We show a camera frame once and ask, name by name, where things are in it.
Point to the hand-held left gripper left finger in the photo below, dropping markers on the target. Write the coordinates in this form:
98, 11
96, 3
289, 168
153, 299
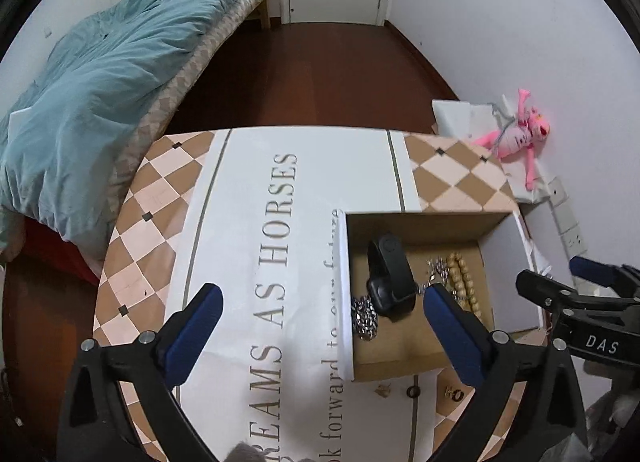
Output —
197, 328

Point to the pink plush toy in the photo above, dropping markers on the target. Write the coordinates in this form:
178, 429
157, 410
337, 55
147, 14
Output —
517, 136

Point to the red cloth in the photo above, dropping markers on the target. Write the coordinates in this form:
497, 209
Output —
50, 252

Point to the bed with teal blanket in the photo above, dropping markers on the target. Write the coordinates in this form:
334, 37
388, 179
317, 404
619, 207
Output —
100, 91

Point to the cardboard box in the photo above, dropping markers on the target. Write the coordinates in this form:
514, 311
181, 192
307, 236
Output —
400, 349

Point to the small gold ornament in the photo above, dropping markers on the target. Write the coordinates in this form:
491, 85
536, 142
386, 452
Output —
383, 390

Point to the white wall sockets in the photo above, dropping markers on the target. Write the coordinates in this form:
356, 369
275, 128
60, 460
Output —
567, 219

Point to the white printed table sheet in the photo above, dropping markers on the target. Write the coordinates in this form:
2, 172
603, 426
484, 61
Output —
310, 192

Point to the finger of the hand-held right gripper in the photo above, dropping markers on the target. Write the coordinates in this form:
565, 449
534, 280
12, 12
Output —
542, 289
590, 269

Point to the black smart wristband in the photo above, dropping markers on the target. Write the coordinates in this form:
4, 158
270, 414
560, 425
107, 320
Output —
392, 272

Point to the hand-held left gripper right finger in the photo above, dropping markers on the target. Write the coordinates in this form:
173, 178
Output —
450, 328

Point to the grey fuzzy cloth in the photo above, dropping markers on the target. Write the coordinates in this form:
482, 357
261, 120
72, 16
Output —
617, 417

